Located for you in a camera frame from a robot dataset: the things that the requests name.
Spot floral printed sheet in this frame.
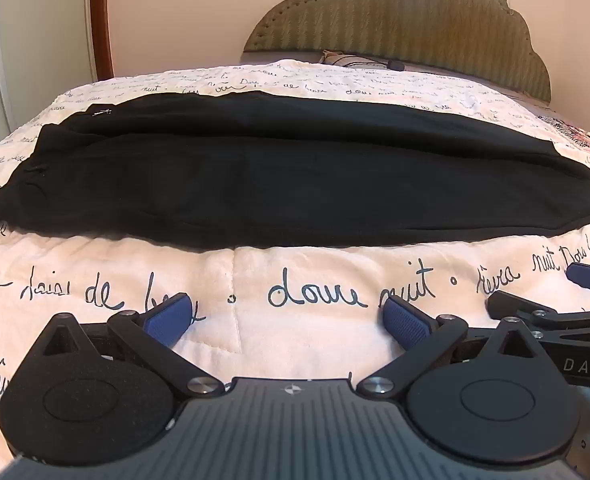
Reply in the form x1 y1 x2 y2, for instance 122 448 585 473
538 102 590 166

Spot white flowered wardrobe door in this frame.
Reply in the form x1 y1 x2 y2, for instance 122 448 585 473
0 0 100 161

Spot black pants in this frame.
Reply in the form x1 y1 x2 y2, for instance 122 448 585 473
0 91 590 251

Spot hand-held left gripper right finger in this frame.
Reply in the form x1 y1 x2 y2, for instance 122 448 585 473
355 295 557 402

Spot patterned pillow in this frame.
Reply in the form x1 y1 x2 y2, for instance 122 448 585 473
320 49 428 72

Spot olive padded headboard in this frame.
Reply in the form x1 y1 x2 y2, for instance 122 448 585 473
242 0 553 106

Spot brown wooden door frame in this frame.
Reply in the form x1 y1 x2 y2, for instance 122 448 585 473
89 0 114 81

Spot white script-printed bedspread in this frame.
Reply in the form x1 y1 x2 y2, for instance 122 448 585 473
0 59 590 480

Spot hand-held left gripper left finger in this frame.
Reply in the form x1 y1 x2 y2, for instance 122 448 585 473
25 293 224 403

